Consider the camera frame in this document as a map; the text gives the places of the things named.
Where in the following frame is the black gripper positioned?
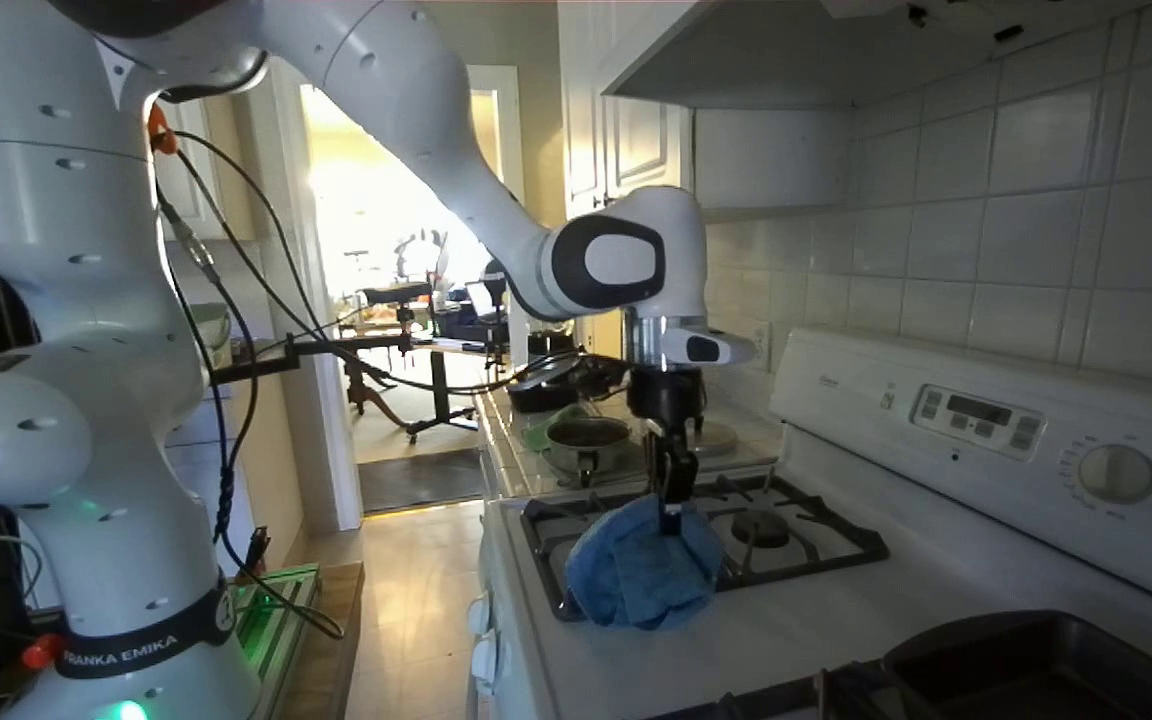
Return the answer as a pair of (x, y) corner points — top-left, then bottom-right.
(623, 313), (713, 538)

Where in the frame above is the blue towel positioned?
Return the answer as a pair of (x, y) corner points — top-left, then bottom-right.
(561, 498), (729, 632)

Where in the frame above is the white gas stove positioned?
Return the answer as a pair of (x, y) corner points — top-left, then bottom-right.
(467, 325), (1152, 720)

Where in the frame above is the white range hood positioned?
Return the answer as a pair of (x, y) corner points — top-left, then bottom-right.
(602, 0), (1152, 112)

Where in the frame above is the round white stove dial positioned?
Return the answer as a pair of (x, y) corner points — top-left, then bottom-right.
(1074, 438), (1152, 509)

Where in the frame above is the metal pot lid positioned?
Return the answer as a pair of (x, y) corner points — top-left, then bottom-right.
(695, 411), (744, 460)

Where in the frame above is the metal saucepan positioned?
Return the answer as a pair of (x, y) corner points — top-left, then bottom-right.
(544, 400), (635, 490)

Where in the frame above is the black burner grate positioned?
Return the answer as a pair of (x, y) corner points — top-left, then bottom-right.
(654, 663), (902, 720)
(517, 472), (893, 625)

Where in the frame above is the black blender base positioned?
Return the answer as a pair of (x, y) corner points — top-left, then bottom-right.
(509, 350), (592, 418)

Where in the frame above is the dark floor mat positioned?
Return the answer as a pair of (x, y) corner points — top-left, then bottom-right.
(356, 446), (487, 520)

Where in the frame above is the dark dining furniture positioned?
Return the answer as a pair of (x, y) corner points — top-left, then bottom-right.
(332, 226), (487, 450)

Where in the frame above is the white upper cabinet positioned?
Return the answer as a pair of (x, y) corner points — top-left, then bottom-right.
(552, 0), (858, 221)

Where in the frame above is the green lit base platform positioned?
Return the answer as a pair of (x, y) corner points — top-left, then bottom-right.
(227, 562), (329, 688)

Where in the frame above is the orange knob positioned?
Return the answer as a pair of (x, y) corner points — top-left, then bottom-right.
(11, 632), (69, 677)

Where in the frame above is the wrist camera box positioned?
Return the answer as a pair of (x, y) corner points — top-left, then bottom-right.
(666, 329), (739, 373)

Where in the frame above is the white wall outlet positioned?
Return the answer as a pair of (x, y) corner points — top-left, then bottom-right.
(749, 316), (779, 376)

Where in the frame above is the black camera mount rod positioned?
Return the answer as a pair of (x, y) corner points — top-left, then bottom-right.
(210, 325), (472, 391)

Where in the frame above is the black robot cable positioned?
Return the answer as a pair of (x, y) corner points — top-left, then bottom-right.
(149, 112), (569, 397)
(149, 186), (353, 645)

